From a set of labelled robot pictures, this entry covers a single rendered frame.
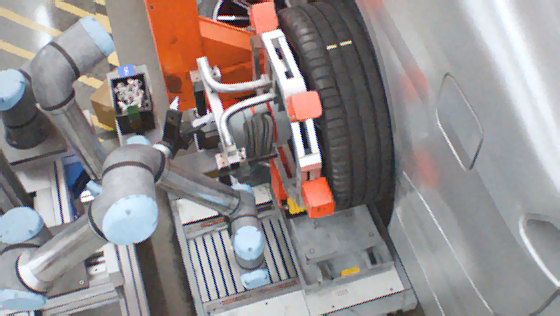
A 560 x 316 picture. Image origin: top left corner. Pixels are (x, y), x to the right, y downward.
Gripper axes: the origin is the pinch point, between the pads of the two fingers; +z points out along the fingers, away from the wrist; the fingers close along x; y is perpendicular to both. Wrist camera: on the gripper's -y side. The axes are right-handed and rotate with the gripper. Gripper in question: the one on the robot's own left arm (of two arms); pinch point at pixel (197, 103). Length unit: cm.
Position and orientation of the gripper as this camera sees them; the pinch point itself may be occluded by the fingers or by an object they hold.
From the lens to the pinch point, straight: 222.5
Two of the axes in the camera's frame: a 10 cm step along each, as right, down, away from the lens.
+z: 4.7, -7.2, 5.0
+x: 8.8, 3.8, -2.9
